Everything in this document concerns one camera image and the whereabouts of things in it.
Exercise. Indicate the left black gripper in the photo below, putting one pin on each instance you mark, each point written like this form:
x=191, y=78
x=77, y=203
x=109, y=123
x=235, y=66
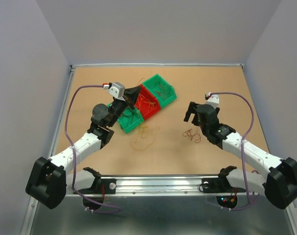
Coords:
x=131, y=94

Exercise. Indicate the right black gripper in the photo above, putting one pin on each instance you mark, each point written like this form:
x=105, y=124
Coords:
x=192, y=105

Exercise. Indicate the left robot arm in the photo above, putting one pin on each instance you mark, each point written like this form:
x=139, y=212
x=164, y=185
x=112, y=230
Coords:
x=53, y=178

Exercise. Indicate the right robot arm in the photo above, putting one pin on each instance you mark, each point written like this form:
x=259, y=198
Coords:
x=275, y=178

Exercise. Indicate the red plastic bin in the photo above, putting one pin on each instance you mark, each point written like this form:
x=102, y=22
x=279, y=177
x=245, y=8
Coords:
x=147, y=103

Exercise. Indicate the near green plastic bin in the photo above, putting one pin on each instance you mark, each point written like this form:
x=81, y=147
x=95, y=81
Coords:
x=130, y=120

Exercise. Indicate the green plastic bin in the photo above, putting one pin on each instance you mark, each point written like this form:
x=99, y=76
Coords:
x=161, y=89
x=130, y=120

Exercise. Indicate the far green plastic bin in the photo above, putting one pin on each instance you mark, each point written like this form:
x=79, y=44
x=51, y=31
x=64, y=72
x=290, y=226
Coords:
x=161, y=89

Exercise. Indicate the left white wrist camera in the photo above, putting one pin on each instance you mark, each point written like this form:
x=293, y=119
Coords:
x=115, y=89

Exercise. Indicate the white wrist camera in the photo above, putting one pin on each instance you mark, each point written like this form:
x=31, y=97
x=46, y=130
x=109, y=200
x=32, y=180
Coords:
x=115, y=89
x=212, y=99

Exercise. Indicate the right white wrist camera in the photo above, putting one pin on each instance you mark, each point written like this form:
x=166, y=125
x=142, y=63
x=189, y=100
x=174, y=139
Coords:
x=212, y=99

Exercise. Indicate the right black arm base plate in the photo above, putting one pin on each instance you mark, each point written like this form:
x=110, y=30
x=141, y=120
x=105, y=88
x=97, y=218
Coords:
x=216, y=185

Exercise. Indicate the aluminium front rail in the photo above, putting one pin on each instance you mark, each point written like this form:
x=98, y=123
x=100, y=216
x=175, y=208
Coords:
x=174, y=185

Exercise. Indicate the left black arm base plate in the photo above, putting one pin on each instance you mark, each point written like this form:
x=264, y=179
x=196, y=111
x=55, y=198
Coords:
x=99, y=186

